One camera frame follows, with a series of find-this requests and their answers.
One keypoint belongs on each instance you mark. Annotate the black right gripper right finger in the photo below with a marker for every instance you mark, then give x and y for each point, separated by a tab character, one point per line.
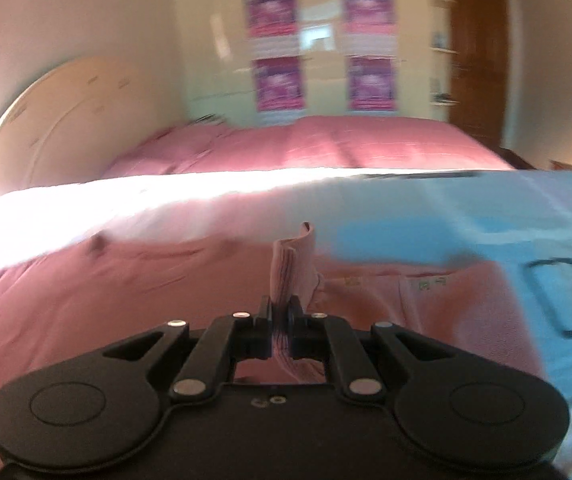
333	342

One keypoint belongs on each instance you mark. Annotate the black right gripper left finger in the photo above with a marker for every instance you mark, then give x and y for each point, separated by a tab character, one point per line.
230	339

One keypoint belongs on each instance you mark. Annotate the pink knit garment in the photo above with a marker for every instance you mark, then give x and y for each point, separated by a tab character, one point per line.
99	291

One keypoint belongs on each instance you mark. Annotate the pink bed cover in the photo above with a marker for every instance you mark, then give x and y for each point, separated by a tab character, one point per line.
349	142

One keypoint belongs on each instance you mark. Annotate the purple poster bottom left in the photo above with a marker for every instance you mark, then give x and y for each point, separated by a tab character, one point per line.
278	84

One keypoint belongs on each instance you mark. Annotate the purple poster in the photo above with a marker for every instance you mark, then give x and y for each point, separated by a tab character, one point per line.
271	18
369	17
278	84
372	84

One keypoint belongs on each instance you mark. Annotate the light blue patterned bedsheet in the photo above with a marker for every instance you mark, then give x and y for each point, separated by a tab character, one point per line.
519	220

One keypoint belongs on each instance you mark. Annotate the purple poster bottom right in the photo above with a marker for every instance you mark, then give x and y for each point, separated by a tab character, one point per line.
372	84

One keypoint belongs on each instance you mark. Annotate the cream curved headboard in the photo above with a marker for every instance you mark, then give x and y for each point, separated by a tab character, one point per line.
70	124

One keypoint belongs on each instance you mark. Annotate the purple poster top left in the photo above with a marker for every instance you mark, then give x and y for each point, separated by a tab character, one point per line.
271	18

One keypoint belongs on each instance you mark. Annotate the purple poster top right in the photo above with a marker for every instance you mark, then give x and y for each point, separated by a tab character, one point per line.
369	17

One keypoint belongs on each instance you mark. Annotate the white corner shelf unit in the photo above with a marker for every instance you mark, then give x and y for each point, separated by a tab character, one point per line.
442	56

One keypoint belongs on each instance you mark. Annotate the brown wooden door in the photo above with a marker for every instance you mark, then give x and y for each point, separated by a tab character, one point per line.
479	37

